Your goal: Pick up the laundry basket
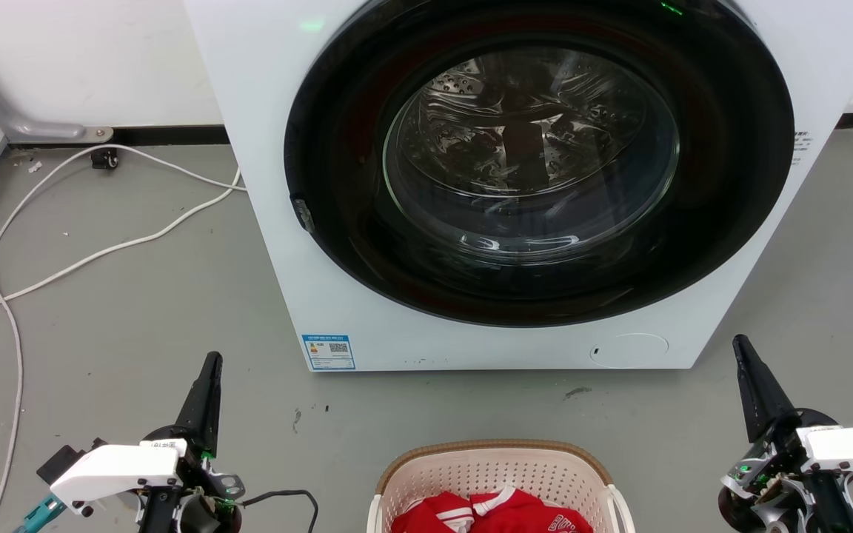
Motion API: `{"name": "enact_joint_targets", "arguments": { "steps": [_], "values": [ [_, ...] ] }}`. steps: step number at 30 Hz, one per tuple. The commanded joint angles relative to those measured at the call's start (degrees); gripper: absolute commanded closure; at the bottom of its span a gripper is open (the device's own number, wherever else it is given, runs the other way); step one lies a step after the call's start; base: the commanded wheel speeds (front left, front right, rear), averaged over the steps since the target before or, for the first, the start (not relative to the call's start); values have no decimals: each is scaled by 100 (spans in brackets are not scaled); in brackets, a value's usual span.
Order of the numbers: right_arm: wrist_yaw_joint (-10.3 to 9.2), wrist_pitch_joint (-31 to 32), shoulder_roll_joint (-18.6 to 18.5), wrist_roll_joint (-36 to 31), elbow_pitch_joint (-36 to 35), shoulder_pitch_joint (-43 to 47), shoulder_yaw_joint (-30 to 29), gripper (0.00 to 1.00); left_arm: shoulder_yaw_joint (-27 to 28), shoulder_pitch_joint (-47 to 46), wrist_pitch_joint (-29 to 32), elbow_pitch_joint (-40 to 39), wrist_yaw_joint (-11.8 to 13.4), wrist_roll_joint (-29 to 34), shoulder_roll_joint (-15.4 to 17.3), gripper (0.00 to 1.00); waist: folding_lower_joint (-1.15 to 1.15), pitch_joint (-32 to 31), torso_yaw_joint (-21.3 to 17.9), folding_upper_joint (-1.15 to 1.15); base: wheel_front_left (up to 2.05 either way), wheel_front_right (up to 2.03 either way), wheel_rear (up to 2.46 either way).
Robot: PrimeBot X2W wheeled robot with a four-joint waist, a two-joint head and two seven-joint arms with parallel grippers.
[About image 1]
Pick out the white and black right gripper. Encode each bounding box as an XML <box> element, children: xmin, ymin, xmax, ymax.
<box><xmin>717</xmin><ymin>335</ymin><xmax>853</xmax><ymax>533</ymax></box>

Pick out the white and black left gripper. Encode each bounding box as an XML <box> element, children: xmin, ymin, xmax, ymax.
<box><xmin>50</xmin><ymin>352</ymin><xmax>247</xmax><ymax>533</ymax></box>

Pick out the cream perforated laundry basket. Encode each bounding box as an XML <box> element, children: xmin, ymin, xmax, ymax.
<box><xmin>367</xmin><ymin>440</ymin><xmax>637</xmax><ymax>533</ymax></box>

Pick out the blue energy label sticker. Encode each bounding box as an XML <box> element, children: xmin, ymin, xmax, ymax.
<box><xmin>301</xmin><ymin>334</ymin><xmax>357</xmax><ymax>372</ymax></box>

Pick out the white front-load washing machine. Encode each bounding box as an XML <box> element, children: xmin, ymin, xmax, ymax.
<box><xmin>184</xmin><ymin>0</ymin><xmax>853</xmax><ymax>372</ymax></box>

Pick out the red and white garment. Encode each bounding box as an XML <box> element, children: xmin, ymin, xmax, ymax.
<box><xmin>391</xmin><ymin>486</ymin><xmax>595</xmax><ymax>533</ymax></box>

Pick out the round black glass washer door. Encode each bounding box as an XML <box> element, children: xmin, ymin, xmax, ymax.
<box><xmin>284</xmin><ymin>0</ymin><xmax>796</xmax><ymax>328</ymax></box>

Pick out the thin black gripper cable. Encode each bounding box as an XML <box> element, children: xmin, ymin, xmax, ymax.
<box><xmin>240</xmin><ymin>489</ymin><xmax>320</xmax><ymax>533</ymax></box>

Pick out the thick white hose cable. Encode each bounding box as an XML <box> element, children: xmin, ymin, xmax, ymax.
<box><xmin>0</xmin><ymin>167</ymin><xmax>242</xmax><ymax>341</ymax></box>

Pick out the teal cable connector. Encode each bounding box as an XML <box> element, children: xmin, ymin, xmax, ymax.
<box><xmin>15</xmin><ymin>495</ymin><xmax>67</xmax><ymax>533</ymax></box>

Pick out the long thin white cable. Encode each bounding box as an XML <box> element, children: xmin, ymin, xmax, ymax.
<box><xmin>0</xmin><ymin>144</ymin><xmax>248</xmax><ymax>533</ymax></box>

